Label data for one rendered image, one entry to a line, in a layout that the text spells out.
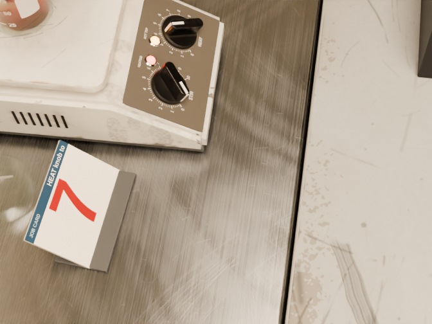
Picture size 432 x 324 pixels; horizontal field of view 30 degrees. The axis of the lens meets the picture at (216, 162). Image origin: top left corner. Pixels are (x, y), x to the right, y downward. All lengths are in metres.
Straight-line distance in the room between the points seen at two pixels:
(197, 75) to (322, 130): 0.12
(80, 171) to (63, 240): 0.06
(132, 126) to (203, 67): 0.09
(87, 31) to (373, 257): 0.29
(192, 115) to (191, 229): 0.09
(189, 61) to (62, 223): 0.17
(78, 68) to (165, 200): 0.13
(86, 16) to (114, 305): 0.23
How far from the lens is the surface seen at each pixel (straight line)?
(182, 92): 0.65
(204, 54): 0.71
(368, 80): 0.74
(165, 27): 0.69
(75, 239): 0.66
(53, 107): 0.66
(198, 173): 0.68
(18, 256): 0.68
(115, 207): 0.68
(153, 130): 0.66
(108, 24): 0.67
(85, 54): 0.65
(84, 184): 0.67
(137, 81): 0.66
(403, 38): 0.77
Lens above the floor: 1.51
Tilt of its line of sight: 62 degrees down
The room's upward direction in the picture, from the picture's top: 5 degrees counter-clockwise
